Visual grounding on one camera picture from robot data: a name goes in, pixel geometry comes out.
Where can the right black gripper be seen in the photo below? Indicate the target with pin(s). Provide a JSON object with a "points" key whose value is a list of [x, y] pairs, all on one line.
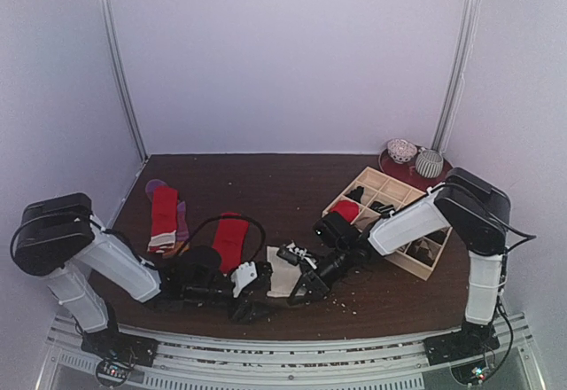
{"points": [[315, 277]]}

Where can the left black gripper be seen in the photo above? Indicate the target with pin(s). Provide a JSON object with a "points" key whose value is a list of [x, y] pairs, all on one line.
{"points": [[244, 314]]}

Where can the cream sock with brown toe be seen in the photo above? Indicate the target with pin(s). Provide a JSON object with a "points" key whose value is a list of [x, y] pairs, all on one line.
{"points": [[284, 275]]}

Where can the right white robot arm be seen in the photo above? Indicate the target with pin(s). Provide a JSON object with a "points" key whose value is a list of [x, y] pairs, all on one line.
{"points": [[474, 209]]}

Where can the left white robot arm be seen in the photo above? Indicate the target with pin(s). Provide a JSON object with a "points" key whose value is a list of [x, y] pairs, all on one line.
{"points": [[58, 235]]}

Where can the tan sock roll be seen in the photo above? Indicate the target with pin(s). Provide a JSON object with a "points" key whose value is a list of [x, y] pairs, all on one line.
{"points": [[364, 221]]}

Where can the black white striped sock roll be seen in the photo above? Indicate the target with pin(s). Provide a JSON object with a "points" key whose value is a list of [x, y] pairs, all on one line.
{"points": [[381, 208]]}

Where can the red sock near centre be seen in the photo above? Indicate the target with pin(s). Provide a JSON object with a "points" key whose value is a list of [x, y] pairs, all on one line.
{"points": [[229, 241]]}

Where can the rolled red sock in box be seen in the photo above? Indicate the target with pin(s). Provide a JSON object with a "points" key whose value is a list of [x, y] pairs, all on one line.
{"points": [[348, 209]]}

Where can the purple orange striped sock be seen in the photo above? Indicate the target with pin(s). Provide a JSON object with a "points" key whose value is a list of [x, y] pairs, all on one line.
{"points": [[182, 232]]}

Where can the black sock in box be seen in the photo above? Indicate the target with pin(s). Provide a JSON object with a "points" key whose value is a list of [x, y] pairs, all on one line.
{"points": [[356, 194]]}

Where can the wooden compartment organiser box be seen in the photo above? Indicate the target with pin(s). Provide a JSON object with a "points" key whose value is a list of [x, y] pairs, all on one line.
{"points": [[386, 189]]}

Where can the red sock with striped cuff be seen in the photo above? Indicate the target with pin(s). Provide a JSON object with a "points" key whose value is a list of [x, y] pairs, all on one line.
{"points": [[163, 220]]}

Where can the dark red round plate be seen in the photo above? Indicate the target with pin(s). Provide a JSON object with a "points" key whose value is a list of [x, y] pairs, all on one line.
{"points": [[406, 172]]}

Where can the patterned white bowl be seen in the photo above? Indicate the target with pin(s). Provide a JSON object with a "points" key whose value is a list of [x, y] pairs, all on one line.
{"points": [[401, 151]]}

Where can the striped grey cup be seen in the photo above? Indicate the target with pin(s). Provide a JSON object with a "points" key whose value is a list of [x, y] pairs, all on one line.
{"points": [[429, 164]]}

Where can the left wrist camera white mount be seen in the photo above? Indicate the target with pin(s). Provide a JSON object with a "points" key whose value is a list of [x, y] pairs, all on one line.
{"points": [[242, 276]]}

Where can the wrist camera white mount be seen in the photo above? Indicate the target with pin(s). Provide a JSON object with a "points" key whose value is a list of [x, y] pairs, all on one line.
{"points": [[296, 255], [242, 276]]}

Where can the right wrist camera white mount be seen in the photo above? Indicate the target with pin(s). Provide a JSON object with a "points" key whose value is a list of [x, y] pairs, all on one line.
{"points": [[296, 255]]}

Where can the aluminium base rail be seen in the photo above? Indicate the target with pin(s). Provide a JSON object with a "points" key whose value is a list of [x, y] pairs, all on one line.
{"points": [[192, 362]]}

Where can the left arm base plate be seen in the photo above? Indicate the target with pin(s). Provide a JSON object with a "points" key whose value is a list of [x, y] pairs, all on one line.
{"points": [[120, 347]]}

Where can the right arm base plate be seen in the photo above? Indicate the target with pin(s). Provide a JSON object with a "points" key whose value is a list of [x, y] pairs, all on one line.
{"points": [[456, 346]]}

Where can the right aluminium frame post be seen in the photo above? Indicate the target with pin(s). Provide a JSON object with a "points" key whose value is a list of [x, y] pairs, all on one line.
{"points": [[456, 82]]}

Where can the aluminium frame post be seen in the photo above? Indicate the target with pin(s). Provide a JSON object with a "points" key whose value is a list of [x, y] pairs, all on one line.
{"points": [[120, 78], [456, 82]]}

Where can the left aluminium frame post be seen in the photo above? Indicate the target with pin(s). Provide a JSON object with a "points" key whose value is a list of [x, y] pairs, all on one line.
{"points": [[120, 78]]}

